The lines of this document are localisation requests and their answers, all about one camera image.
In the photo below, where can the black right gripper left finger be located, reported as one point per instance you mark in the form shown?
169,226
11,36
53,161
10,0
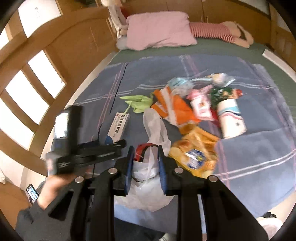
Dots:
85,211

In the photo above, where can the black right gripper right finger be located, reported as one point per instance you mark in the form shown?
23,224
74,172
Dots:
226,218

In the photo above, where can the white plastic bag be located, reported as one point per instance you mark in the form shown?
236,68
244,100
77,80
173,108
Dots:
145,191

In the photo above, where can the white striped paper cup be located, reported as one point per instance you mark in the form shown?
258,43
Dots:
230,119

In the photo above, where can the clear plastic food wrapper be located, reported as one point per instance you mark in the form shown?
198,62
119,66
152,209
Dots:
218,80

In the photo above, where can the person's left hand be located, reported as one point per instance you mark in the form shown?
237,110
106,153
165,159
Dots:
51,188

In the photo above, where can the white blue medicine box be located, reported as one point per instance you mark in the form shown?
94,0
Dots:
117,128

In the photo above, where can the smartphone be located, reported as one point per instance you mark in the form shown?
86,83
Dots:
32,194

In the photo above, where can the yellow chip bag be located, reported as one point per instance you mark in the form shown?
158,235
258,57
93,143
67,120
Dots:
195,152

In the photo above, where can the green crumpled wrapper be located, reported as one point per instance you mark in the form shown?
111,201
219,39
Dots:
139,103

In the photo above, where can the blue plaid blanket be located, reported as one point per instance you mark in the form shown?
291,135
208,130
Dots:
214,114

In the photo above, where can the orange white snack bag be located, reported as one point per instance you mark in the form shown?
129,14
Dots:
173,108

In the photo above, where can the pink white snack wrapper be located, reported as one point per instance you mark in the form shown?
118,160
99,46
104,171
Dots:
200,103

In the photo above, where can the green red snack wrapper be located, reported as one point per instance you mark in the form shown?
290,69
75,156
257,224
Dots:
218,95

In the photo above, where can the light blue face mask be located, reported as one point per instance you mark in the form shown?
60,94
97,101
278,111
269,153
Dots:
180,86

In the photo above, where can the pink pillow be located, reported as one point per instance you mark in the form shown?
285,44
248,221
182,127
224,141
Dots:
159,29

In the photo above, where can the green bed sheet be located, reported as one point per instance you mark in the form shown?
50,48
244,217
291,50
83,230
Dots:
253,55

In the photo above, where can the striped plush doll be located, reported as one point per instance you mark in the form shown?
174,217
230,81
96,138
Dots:
228,31

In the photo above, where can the wooden headboard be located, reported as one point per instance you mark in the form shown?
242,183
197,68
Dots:
251,19

